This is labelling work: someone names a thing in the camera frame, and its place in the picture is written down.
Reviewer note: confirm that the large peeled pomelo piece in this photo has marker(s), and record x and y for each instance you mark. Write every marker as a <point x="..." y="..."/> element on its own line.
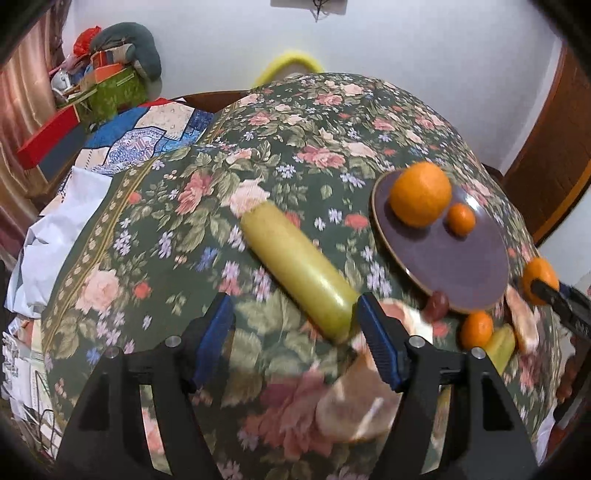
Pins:
<point x="351" y="410"/>

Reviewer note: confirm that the pink striped curtain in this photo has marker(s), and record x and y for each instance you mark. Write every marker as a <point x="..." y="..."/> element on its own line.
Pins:
<point x="23" y="115"/>

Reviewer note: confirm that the floral green tablecloth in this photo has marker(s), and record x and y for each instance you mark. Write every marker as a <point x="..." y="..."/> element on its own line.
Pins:
<point x="207" y="207"/>

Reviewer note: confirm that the small orange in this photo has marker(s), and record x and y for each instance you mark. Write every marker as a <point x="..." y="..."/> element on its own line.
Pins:
<point x="538" y="270"/>
<point x="461" y="220"/>
<point x="477" y="330"/>

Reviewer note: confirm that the short yellow-green fruit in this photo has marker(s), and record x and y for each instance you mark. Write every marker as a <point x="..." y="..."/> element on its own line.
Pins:
<point x="502" y="348"/>

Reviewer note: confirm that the orange box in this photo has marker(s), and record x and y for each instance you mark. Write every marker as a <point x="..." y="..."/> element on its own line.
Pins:
<point x="101" y="76"/>

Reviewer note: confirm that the white cloth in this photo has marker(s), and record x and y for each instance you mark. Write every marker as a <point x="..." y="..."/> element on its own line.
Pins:
<point x="60" y="230"/>

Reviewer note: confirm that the yellow foam tube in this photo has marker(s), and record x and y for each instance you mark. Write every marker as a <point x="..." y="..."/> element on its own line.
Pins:
<point x="288" y="60"/>

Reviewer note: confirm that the red flat box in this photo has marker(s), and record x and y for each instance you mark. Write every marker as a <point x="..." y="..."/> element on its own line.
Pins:
<point x="46" y="134"/>

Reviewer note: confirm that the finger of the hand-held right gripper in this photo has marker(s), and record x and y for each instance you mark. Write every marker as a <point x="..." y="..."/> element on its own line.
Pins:
<point x="547" y="291"/>

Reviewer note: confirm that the small white fan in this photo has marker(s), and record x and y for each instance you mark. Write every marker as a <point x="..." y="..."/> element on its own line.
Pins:
<point x="59" y="82"/>

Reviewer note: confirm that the wooden bed frame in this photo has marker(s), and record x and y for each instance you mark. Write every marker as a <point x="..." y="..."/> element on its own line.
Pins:
<point x="207" y="100"/>

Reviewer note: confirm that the long yellow-green fruit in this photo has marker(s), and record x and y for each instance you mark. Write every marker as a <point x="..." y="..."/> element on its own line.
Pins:
<point x="295" y="272"/>

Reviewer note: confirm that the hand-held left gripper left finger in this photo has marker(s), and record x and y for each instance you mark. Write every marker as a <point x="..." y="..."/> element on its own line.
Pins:
<point x="217" y="332"/>

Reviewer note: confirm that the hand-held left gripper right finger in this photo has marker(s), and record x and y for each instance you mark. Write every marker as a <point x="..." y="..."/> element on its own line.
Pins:
<point x="378" y="341"/>

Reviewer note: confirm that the red plastic bag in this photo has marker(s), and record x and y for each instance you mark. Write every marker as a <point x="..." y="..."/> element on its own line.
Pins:
<point x="85" y="41"/>

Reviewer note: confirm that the blue patchwork quilt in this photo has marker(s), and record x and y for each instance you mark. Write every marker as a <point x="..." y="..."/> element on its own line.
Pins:
<point x="138" y="138"/>

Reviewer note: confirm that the green fabric bag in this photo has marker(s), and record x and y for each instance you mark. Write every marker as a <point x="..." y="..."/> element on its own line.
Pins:
<point x="115" y="94"/>

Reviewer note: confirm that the purple ceramic plate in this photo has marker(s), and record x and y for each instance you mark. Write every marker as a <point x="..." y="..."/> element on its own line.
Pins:
<point x="443" y="263"/>

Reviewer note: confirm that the large orange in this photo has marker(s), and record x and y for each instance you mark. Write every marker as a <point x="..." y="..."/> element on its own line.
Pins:
<point x="420" y="194"/>

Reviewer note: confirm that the dark red date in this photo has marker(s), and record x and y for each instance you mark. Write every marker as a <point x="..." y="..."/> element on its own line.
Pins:
<point x="437" y="304"/>

